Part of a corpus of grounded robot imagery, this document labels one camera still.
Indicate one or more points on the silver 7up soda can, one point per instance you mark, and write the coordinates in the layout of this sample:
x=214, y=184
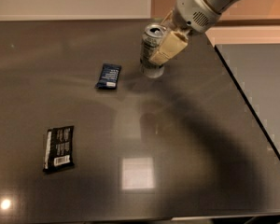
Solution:
x=151, y=38

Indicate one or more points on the black snack bar wrapper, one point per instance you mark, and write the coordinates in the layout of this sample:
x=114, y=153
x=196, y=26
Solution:
x=59, y=149

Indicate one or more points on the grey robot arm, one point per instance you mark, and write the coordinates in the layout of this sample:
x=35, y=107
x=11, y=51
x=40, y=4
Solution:
x=186, y=17

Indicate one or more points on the blue rxbar blueberry wrapper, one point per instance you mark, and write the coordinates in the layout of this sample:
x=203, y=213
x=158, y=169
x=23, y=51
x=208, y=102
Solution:
x=108, y=79

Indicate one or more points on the grey side table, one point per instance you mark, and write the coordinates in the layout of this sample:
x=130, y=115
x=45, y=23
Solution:
x=256, y=71

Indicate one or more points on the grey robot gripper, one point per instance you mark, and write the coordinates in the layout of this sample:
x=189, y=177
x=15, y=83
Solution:
x=192, y=12

